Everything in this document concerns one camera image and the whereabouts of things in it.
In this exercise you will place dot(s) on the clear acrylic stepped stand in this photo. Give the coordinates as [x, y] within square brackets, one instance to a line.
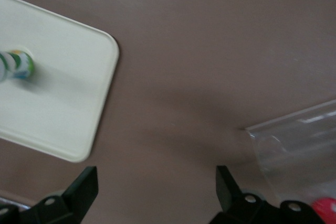
[302, 142]

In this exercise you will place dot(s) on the beige plastic tray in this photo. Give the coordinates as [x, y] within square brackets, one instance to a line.
[65, 90]

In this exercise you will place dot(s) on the red capped gum bottle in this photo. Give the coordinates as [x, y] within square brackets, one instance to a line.
[325, 205]

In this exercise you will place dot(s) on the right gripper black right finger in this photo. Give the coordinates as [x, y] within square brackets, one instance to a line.
[236, 203]

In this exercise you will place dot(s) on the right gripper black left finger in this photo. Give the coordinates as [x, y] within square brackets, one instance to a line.
[71, 203]

